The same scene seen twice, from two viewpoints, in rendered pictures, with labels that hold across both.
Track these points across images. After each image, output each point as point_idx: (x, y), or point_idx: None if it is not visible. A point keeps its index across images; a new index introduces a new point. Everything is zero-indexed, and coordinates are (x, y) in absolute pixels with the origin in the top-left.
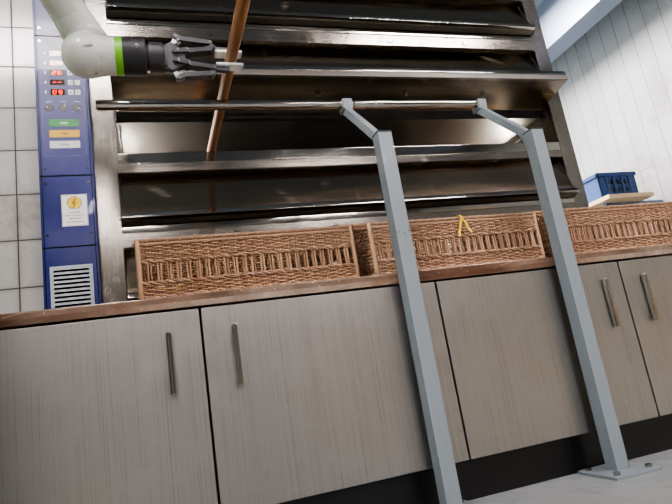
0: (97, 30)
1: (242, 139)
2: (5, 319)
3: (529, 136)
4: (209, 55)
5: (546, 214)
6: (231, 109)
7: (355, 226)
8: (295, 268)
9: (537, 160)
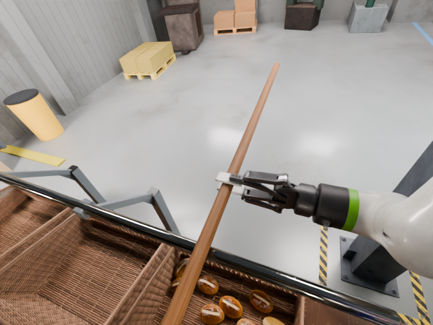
0: (398, 201)
1: None
2: None
3: (77, 171)
4: (246, 185)
5: (100, 200)
6: None
7: (156, 253)
8: (212, 263)
9: (87, 180)
